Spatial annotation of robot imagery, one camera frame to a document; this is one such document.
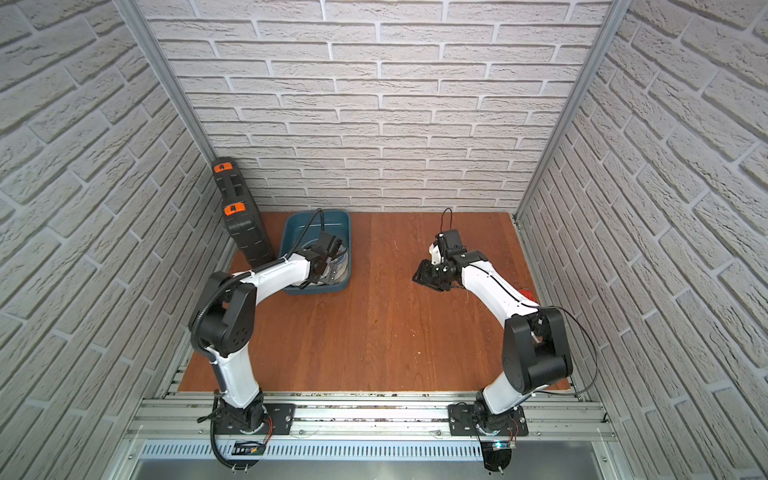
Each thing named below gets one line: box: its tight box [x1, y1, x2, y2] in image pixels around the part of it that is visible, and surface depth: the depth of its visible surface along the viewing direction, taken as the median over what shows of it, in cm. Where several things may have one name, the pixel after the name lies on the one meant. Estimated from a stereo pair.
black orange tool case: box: [212, 156, 277, 269], surface depth 87 cm
